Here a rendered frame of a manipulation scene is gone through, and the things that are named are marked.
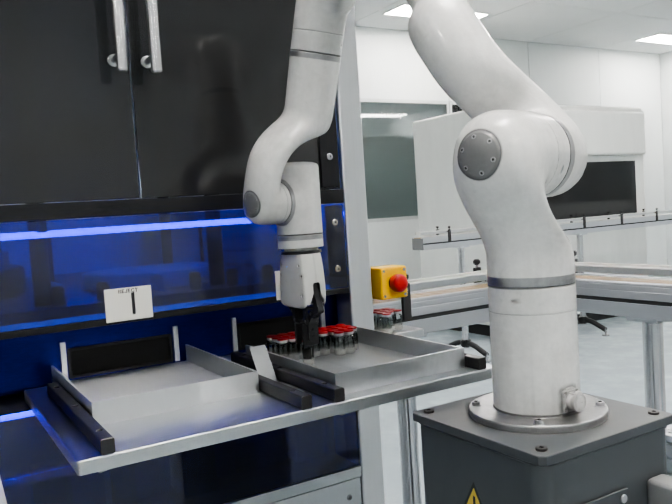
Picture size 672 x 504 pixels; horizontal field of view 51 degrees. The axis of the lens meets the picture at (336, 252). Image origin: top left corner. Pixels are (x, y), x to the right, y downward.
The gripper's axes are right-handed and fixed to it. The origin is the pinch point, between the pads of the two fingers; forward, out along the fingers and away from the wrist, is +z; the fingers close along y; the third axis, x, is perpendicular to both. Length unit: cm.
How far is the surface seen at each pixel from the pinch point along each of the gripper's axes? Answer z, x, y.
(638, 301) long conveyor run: 5, 95, 1
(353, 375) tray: 3.4, -4.2, 22.6
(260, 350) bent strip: 1.0, -11.3, 3.8
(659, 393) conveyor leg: 30, 100, 3
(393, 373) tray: 4.5, 3.4, 22.6
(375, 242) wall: 12, 336, -476
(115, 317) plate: -5.7, -31.3, -14.0
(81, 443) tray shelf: 6.1, -44.6, 18.7
